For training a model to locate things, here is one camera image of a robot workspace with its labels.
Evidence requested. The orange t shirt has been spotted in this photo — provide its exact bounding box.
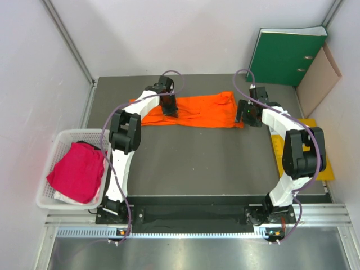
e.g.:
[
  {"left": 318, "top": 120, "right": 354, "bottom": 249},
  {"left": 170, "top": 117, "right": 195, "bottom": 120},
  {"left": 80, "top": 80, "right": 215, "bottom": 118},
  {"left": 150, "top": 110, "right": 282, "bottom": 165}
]
[{"left": 125, "top": 91, "right": 244, "bottom": 128}]

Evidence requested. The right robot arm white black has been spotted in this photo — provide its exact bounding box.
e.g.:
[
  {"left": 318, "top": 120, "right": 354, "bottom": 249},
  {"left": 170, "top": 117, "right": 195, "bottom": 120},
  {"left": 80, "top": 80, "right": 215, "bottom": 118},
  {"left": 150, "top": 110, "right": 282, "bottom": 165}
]
[{"left": 235, "top": 85, "right": 327, "bottom": 225}]

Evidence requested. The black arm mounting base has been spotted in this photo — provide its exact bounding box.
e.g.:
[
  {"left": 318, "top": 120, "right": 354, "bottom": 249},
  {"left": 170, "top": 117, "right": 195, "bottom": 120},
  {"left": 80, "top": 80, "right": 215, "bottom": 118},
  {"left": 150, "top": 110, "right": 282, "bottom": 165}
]
[{"left": 95, "top": 195, "right": 296, "bottom": 234}]

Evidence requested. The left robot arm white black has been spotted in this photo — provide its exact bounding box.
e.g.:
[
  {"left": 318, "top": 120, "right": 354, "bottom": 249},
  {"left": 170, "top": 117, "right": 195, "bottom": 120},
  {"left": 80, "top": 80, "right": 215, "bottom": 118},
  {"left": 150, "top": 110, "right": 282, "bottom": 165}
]
[{"left": 102, "top": 75, "right": 178, "bottom": 223}]

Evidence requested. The yellow plastic folder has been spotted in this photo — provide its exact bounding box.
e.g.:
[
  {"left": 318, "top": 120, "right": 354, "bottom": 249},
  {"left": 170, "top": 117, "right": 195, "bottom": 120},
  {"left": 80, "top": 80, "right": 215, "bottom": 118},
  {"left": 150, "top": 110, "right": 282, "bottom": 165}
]
[{"left": 269, "top": 119, "right": 335, "bottom": 181}]

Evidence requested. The beige paper folder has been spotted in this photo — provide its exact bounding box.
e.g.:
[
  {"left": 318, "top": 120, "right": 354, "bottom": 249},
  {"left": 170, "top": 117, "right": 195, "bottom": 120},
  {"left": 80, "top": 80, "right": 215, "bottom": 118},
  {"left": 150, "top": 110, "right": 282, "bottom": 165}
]
[{"left": 296, "top": 43, "right": 342, "bottom": 118}]

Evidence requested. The magenta t shirt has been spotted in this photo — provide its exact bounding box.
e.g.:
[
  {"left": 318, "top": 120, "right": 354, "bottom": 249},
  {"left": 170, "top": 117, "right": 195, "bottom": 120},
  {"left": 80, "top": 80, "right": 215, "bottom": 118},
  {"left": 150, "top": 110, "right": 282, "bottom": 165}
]
[{"left": 47, "top": 141, "right": 105, "bottom": 204}]

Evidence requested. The white t shirt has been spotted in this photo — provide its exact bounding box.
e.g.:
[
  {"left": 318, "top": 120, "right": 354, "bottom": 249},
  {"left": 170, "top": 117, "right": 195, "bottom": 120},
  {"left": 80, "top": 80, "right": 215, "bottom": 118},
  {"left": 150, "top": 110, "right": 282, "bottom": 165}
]
[{"left": 53, "top": 191, "right": 82, "bottom": 205}]

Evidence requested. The green ring binder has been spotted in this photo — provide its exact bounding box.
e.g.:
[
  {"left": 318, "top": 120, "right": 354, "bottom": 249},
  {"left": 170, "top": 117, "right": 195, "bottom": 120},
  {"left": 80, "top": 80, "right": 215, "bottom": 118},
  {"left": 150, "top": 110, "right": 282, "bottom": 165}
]
[{"left": 246, "top": 26, "right": 328, "bottom": 86}]

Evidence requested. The grey slotted cable duct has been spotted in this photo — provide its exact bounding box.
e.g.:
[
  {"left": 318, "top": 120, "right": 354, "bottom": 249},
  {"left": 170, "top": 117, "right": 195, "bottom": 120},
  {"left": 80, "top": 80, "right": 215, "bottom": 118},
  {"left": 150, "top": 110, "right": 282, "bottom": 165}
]
[{"left": 56, "top": 227, "right": 269, "bottom": 239}]

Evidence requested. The aluminium frame rail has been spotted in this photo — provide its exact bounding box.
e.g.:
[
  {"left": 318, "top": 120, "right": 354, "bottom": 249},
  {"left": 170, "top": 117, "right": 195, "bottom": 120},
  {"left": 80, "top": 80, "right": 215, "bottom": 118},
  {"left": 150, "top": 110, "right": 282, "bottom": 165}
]
[{"left": 40, "top": 0, "right": 95, "bottom": 86}]

